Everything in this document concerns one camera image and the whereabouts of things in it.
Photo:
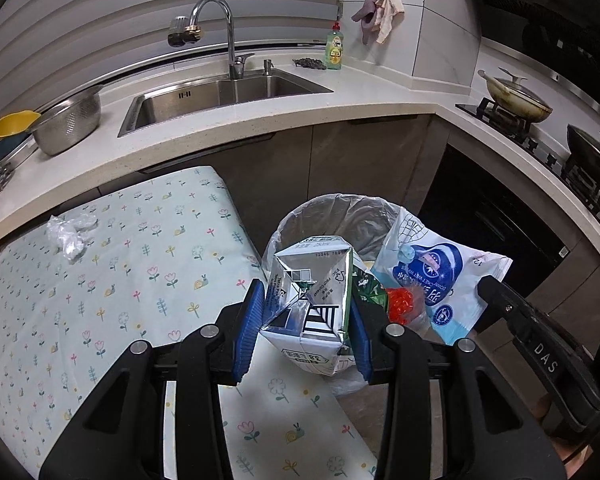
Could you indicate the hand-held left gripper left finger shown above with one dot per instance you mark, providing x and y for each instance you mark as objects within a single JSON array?
[{"x": 247, "y": 330}]

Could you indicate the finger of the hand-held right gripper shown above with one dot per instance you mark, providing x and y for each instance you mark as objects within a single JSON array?
[{"x": 540, "y": 355}]

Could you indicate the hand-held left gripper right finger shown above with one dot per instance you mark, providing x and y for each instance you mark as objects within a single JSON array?
[{"x": 361, "y": 345}]

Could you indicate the silver and white carton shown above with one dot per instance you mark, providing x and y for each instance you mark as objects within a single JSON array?
[{"x": 305, "y": 310}]

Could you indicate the blue and white packet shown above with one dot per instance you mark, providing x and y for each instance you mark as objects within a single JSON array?
[{"x": 440, "y": 270}]

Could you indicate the bin with clear bag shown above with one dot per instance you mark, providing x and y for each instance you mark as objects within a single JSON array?
[{"x": 340, "y": 215}]

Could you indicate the floral tablecloth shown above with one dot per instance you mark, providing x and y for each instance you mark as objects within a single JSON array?
[{"x": 130, "y": 260}]

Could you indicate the black built-in oven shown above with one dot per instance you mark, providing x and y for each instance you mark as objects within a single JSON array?
[{"x": 505, "y": 220}]

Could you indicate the brown kitchen cabinet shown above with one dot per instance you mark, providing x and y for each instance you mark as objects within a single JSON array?
[{"x": 330, "y": 160}]

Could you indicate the small crumpled clear plastic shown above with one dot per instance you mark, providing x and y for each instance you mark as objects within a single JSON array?
[{"x": 72, "y": 235}]

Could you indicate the black wok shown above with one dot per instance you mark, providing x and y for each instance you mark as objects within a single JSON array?
[{"x": 592, "y": 152}]

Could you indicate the black gas stove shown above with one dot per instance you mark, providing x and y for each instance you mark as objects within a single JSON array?
[{"x": 530, "y": 140}]

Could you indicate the stainless steel sink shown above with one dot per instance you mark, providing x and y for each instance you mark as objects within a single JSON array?
[{"x": 220, "y": 95}]

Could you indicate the frying pan with glass lid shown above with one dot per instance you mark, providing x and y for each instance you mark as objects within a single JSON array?
[{"x": 517, "y": 97}]

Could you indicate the stainless steel colander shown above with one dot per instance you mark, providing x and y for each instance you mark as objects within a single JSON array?
[{"x": 70, "y": 125}]

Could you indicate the dark scouring pad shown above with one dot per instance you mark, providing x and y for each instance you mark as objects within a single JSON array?
[{"x": 309, "y": 63}]

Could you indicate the green dish soap bottle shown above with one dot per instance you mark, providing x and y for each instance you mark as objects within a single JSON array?
[{"x": 334, "y": 50}]

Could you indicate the chrome kitchen faucet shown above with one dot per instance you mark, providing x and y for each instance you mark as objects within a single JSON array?
[{"x": 230, "y": 35}]

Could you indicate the yellow and blue basin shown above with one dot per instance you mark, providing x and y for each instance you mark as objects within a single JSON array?
[{"x": 10, "y": 125}]

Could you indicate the purple hanging cloth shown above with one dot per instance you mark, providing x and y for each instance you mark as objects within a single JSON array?
[{"x": 367, "y": 10}]

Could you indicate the cream hanging cloth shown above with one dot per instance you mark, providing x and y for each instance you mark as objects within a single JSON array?
[{"x": 390, "y": 10}]

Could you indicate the grey window blind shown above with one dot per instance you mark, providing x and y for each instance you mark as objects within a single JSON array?
[{"x": 130, "y": 10}]

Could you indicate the black range hood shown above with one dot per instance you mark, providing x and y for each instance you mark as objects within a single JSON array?
[{"x": 555, "y": 10}]

